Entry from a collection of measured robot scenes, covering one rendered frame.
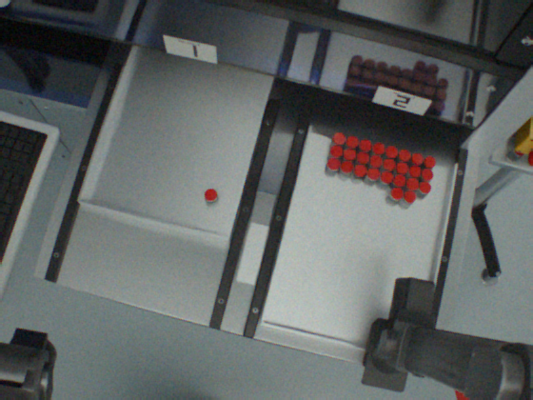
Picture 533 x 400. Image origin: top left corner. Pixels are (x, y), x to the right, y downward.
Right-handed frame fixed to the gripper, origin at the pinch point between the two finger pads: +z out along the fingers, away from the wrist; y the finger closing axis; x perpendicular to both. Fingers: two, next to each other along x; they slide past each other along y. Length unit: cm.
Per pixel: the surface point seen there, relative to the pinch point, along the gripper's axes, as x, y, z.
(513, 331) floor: -56, 25, 89
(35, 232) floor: 93, 19, 90
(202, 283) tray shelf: 30.4, 5.3, 2.2
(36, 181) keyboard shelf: 66, 16, 10
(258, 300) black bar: 20.8, 4.6, 0.1
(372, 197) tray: 6.5, 26.2, 1.4
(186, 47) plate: 41, 38, -13
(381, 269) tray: 2.5, 14.7, 1.6
